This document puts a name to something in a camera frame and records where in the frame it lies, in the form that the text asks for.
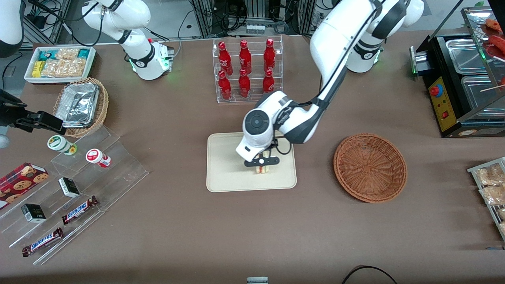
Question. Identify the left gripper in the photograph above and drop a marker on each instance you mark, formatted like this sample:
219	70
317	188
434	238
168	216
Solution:
271	145

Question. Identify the triangular sandwich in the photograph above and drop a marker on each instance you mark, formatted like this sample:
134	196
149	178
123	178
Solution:
262	170

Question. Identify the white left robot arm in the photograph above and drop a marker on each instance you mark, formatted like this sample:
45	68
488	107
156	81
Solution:
335	39

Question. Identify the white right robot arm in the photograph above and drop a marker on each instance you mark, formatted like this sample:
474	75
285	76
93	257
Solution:
146	63

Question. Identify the aluminium foil tray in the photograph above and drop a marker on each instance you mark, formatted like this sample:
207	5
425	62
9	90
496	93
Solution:
77	104

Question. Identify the beige rectangular tray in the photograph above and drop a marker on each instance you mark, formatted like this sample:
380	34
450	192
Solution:
225	173

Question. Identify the light wicker basket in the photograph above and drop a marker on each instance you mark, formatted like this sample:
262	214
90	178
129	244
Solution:
103	106

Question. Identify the round brown wicker basket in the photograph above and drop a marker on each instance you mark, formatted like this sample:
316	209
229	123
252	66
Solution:
371	167

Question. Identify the green lidded yogurt cup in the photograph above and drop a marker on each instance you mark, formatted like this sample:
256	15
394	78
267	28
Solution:
57	142

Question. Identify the white snack bin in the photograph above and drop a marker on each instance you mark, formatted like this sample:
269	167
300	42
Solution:
59	80

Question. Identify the yellow snack packet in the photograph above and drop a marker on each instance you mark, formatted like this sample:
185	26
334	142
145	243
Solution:
37	68

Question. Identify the clear acrylic bottle rack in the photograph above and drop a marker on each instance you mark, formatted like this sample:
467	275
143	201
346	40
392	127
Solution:
256	98

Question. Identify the large clear cracker bag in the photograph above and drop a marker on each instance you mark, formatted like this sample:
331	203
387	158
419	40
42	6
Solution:
63	68

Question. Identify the red lidded yogurt cup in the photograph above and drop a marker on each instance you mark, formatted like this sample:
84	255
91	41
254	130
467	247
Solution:
94	155

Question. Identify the red cookie box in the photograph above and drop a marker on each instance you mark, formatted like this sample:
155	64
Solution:
19	183

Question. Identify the teal snack packet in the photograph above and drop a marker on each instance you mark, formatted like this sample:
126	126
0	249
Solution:
84	52
47	54

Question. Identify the red soda bottle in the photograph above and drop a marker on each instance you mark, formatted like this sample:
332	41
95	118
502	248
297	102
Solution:
268	83
224	57
245	55
225	86
244	85
269	53

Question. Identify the small black box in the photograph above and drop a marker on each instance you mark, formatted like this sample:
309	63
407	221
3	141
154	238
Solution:
69	187
33	213

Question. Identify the small clear cracker bag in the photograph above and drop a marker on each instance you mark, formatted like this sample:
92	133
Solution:
68	53

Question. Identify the Snickers chocolate bar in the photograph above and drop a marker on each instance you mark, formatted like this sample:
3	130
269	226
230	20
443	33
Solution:
79	210
42	241

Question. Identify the clear acrylic stepped stand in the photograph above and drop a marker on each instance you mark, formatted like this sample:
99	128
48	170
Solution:
126	173

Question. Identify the white power strip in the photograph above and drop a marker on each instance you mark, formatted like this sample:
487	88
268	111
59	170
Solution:
254	28

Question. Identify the small grey device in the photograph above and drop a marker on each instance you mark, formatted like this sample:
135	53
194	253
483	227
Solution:
257	281

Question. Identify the black hot dog machine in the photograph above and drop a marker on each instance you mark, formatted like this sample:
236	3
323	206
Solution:
442	102

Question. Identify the steel pan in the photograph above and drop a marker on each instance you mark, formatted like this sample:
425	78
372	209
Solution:
465	55
479	96

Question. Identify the clear snack bag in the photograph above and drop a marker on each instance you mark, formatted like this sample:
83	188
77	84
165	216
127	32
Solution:
502	228
491	175
502	213
495	195

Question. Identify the red sausage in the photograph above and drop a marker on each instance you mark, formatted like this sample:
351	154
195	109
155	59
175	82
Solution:
493	24
498	45

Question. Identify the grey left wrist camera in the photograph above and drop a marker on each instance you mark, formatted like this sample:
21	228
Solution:
252	162

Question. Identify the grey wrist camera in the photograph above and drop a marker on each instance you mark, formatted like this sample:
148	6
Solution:
3	141
252	162

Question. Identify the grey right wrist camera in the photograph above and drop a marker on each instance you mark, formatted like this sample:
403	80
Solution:
3	141

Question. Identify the metal equipment frame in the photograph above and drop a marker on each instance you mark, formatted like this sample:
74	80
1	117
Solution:
205	19

